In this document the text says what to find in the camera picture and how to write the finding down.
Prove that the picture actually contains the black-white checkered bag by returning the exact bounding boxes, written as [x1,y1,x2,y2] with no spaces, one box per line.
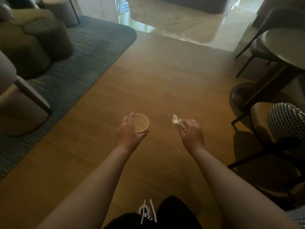
[267,103,305,153]

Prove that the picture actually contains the person's left forearm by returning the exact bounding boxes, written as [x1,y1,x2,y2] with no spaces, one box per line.
[36,144,135,229]

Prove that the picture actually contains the dark chair with thin legs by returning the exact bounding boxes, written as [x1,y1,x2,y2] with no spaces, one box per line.
[235,7,305,78]

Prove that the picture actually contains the dark brown round pouf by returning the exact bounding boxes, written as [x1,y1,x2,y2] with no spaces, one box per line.
[23,17,75,63]

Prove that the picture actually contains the olive round pouf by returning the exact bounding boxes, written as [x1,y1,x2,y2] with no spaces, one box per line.
[0,21,52,80]

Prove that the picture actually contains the black shorts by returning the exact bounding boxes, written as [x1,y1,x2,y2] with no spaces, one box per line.
[103,195,203,229]

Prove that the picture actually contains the brown cushioned chair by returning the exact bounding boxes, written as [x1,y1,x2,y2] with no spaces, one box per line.
[227,102,305,209]

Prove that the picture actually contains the person's left hand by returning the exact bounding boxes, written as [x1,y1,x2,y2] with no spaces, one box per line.
[116,113,150,153]

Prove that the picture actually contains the white drawstring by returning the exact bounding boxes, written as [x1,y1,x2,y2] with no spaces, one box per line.
[140,199,146,225]
[149,199,157,222]

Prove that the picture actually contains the beige armchair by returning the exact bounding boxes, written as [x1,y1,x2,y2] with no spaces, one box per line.
[0,50,53,137]

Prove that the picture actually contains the blue-grey striped rug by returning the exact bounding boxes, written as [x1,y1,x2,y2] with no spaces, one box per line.
[0,15,138,181]

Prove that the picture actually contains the white tissue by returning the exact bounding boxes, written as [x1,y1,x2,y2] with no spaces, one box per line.
[172,114,188,132]

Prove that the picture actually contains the paper cup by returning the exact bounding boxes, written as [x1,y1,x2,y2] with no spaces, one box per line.
[132,114,150,134]

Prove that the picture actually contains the person's right forearm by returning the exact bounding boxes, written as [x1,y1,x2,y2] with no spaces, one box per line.
[190,146,301,229]

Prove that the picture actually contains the grey round pouf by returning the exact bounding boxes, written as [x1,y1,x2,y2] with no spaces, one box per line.
[39,0,79,28]

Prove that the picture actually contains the person's right hand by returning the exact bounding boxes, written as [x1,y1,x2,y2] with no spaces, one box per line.
[178,119,205,154]

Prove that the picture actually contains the beige carpet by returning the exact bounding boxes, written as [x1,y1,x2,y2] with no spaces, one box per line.
[123,0,259,44]

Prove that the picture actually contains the round grey table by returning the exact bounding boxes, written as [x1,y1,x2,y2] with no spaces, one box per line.
[229,27,305,122]

